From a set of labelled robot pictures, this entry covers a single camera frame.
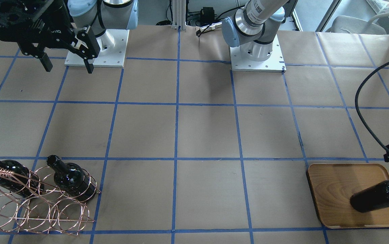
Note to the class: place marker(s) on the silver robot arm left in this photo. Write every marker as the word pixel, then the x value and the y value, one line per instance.
pixel 251 34

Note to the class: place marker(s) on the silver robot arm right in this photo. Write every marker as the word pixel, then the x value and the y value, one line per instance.
pixel 95 32

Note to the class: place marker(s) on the aluminium frame post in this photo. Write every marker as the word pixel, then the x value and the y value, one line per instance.
pixel 179 14

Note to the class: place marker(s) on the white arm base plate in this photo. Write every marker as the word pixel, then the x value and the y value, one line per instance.
pixel 109 49
pixel 255 57

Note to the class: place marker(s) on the dark wine bottle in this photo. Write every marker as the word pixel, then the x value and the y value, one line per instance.
pixel 22 181
pixel 372 198
pixel 71 179

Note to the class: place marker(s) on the copper wire bottle basket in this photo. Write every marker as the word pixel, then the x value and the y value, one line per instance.
pixel 44 213

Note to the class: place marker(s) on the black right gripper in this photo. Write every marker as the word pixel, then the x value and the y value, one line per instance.
pixel 52 29

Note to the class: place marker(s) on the wooden tray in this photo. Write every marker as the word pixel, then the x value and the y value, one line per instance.
pixel 333 184

